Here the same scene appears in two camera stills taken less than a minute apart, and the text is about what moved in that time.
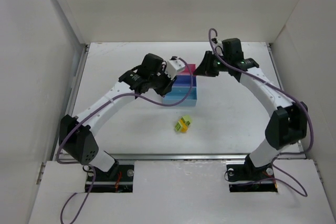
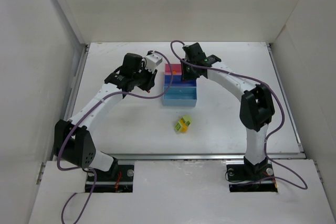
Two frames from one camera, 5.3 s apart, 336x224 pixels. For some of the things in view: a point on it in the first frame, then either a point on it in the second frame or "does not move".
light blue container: (178, 93) does not move
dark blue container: (185, 81) does not move
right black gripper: (207, 64) → (187, 71)
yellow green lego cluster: (182, 124) does not move
